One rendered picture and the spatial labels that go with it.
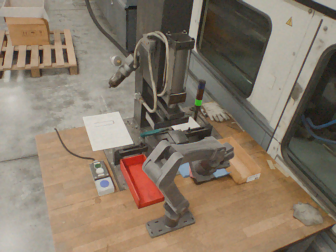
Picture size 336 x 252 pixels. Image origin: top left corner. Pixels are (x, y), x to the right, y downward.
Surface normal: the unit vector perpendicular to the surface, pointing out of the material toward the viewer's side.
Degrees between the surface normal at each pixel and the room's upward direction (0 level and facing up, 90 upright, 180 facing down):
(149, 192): 0
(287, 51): 90
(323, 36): 90
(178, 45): 90
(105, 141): 1
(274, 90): 90
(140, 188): 0
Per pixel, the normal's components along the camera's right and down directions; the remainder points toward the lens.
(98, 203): 0.10, -0.78
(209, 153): 0.43, 0.50
